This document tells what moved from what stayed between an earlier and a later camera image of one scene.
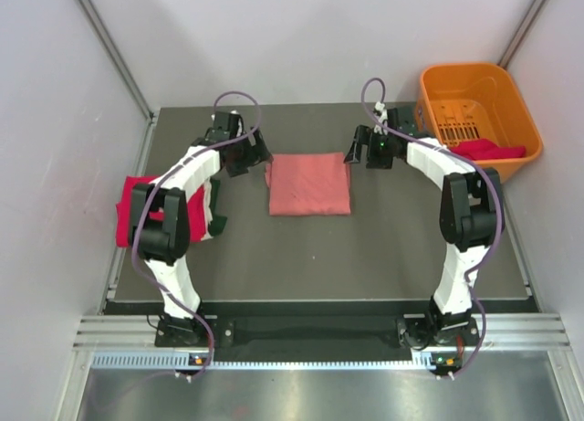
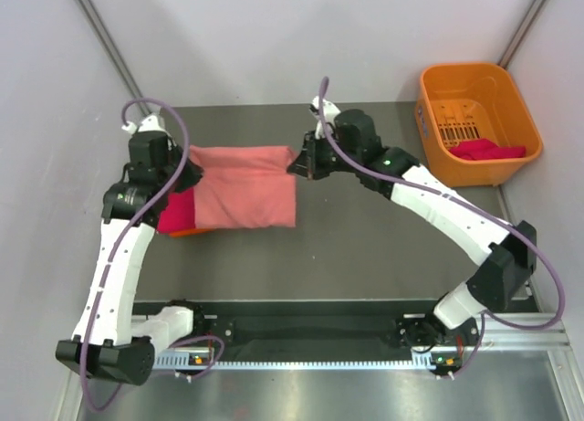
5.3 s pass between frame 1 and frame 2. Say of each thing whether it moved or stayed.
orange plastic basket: stayed
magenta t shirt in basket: stayed
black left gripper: moved
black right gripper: moved
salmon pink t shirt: moved
